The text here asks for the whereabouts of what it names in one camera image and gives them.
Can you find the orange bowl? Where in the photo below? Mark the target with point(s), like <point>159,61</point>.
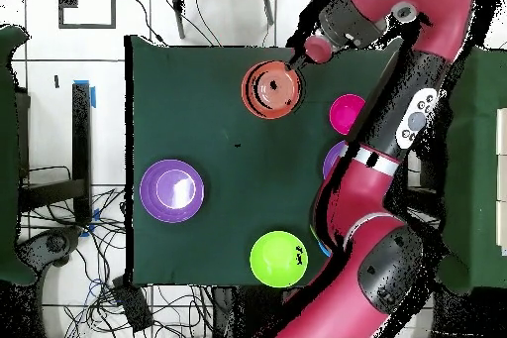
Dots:
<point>273,108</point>

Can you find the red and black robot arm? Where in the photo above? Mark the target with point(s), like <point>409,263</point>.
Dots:
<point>364,203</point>

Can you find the pink bowl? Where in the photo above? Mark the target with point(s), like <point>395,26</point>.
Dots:
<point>344,114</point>

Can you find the wide purple bowl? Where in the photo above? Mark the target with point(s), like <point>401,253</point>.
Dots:
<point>332,157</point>
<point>150,195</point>

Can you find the dark green tablecloth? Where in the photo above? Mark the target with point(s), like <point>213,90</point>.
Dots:
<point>198,135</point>

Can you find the green cloth covered table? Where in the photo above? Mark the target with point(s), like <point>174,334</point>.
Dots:
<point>8,155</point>
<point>475,155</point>

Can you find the large green bowl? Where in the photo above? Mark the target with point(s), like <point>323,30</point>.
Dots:
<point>273,262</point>

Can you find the blue tape strip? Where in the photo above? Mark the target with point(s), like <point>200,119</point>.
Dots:
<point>93,97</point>
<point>96,215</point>

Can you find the black metal stand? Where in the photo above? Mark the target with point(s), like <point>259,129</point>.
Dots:
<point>81,135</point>

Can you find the small black floor marker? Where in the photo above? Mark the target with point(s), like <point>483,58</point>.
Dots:
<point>56,81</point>

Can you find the black power strip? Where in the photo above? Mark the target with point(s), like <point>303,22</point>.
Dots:
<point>132,308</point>

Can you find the black grey machine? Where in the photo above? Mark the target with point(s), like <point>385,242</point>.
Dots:
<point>55,243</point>

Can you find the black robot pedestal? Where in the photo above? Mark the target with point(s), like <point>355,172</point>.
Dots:
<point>245,314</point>

